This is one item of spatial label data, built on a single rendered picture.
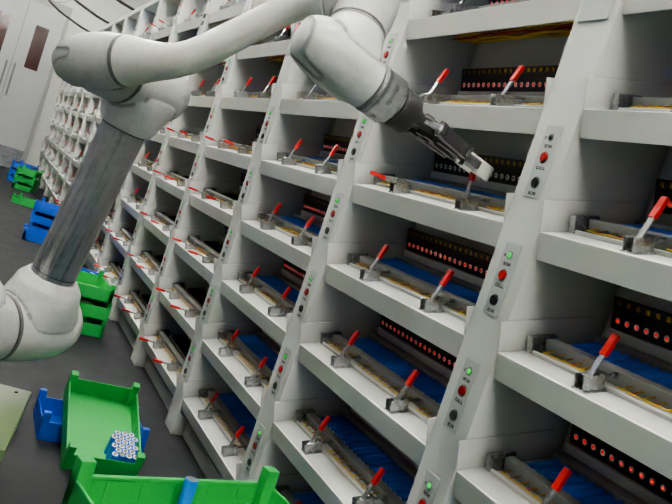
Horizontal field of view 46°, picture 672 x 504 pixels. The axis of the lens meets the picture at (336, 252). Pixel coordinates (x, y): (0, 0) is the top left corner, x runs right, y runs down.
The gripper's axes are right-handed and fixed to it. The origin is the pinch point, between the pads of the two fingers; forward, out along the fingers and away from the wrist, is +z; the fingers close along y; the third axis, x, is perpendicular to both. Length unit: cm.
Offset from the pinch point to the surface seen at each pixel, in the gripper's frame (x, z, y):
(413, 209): -10.8, 1.9, -14.9
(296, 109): 8, -3, -100
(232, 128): 3, 6, -185
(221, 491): -66, -24, 25
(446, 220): -11.1, 2.2, -2.0
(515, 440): -40, 18, 25
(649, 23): 28.4, -0.6, 25.5
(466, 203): -6.9, 2.2, 1.0
